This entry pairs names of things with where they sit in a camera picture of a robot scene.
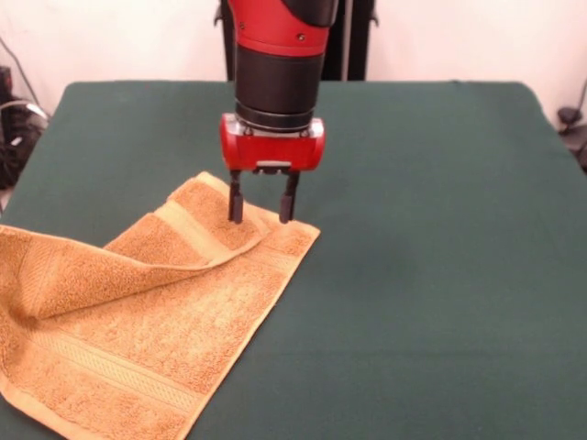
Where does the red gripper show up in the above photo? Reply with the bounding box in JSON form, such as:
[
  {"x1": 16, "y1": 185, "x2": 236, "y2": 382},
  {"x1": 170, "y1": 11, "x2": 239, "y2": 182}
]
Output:
[{"x1": 218, "y1": 113, "x2": 327, "y2": 226}]

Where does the tan terry towel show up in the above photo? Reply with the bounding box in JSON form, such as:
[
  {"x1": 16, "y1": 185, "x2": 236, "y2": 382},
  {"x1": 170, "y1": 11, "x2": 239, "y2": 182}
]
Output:
[{"x1": 0, "y1": 171, "x2": 321, "y2": 440}]

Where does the dark green table cloth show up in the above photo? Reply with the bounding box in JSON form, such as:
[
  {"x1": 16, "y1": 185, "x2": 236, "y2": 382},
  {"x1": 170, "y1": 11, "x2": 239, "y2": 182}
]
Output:
[{"x1": 0, "y1": 80, "x2": 587, "y2": 440}]

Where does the black equipment pile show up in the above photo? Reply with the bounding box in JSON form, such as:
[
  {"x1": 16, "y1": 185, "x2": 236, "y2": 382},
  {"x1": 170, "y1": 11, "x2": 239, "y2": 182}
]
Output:
[{"x1": 0, "y1": 66, "x2": 50, "y2": 190}]

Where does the black stand base foot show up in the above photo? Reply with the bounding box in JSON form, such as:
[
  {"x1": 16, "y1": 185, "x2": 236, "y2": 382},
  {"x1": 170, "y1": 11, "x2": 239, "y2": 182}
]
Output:
[{"x1": 557, "y1": 105, "x2": 587, "y2": 173}]

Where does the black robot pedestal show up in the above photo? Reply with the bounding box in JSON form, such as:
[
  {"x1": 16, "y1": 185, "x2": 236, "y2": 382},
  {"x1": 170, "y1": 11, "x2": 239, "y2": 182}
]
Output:
[{"x1": 211, "y1": 0, "x2": 378, "y2": 83}]

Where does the thin grey cable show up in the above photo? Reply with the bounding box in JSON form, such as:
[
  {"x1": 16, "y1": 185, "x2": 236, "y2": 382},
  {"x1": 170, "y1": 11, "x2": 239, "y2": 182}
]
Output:
[{"x1": 0, "y1": 35, "x2": 50, "y2": 121}]

